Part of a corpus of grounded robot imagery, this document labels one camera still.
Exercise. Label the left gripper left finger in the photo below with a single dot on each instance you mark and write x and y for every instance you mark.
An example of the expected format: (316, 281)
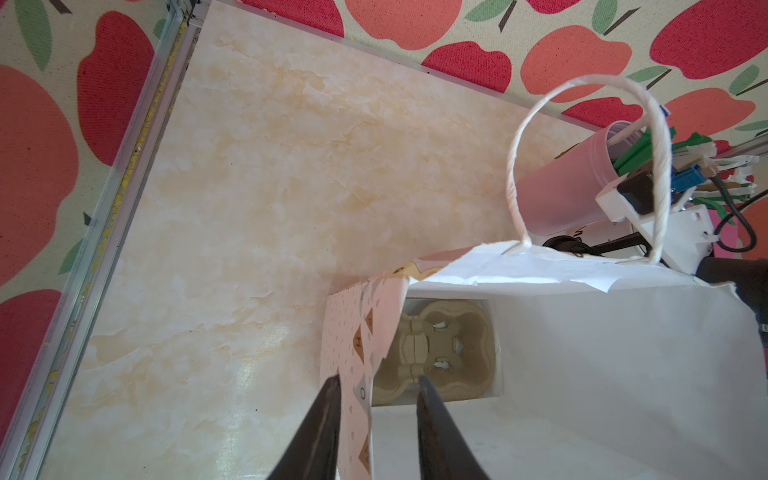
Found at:
(313, 451)

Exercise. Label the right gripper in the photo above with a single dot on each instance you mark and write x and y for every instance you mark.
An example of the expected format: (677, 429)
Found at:
(750, 279)

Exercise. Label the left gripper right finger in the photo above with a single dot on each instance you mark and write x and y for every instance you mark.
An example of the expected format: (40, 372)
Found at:
(443, 452)

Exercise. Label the single cardboard cup carrier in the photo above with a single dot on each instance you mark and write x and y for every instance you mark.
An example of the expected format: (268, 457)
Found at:
(449, 341)

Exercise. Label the white patterned gift bag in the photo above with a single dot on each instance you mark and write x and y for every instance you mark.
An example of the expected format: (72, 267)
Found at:
(606, 368)

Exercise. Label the pink cup holder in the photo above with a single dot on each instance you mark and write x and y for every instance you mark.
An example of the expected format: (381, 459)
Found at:
(561, 195)

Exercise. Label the left aluminium frame post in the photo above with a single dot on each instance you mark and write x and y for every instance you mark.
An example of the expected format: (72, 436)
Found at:
(81, 103)

